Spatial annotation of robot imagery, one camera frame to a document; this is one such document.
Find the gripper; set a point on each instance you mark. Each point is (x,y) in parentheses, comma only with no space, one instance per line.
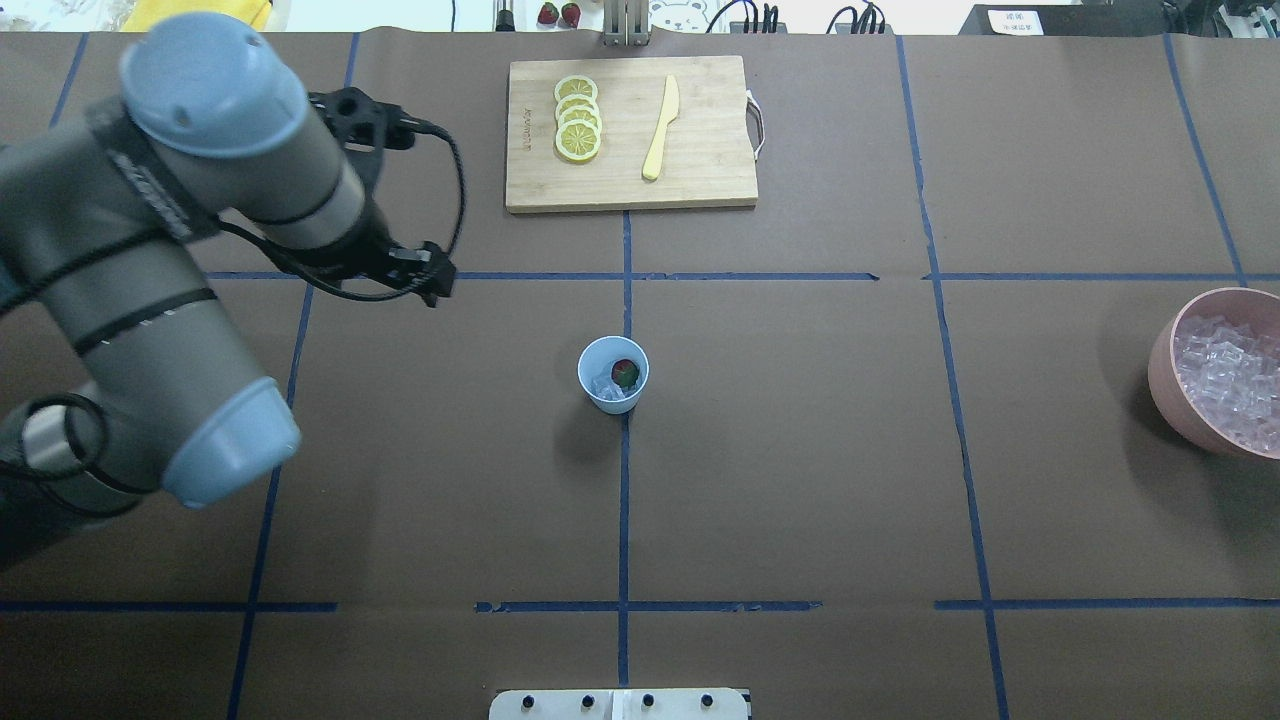
(372,249)

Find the clear ice cube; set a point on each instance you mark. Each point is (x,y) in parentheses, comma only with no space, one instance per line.
(605,389)

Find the red strawberry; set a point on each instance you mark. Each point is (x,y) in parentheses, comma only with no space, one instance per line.
(548,15)
(626,374)
(570,15)

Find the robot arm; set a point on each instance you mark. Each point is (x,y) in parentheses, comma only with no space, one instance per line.
(211,133)

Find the light blue paper cup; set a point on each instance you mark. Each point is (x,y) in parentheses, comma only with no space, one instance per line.
(597,358)

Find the clear ice cubes pile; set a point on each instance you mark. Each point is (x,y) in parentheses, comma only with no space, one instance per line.
(1231,375)

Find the lemon slice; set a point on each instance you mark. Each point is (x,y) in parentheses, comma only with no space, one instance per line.
(576,86)
(578,144)
(580,122)
(575,101)

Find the red strawberry on side table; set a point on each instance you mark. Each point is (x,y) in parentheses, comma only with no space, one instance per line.
(570,15)
(548,15)

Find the yellow plastic knife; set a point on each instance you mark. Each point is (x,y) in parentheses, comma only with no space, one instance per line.
(669,106)

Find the bamboo cutting board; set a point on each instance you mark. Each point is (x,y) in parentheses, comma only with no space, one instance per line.
(710,159)

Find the yellow cloth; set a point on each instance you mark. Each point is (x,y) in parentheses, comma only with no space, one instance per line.
(146,14)

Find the pink bowl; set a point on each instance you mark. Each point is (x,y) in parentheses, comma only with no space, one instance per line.
(1239,306)

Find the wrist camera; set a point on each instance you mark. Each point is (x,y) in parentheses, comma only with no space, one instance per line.
(356,120)

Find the aluminium frame post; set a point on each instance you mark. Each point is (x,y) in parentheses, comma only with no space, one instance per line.
(626,23)

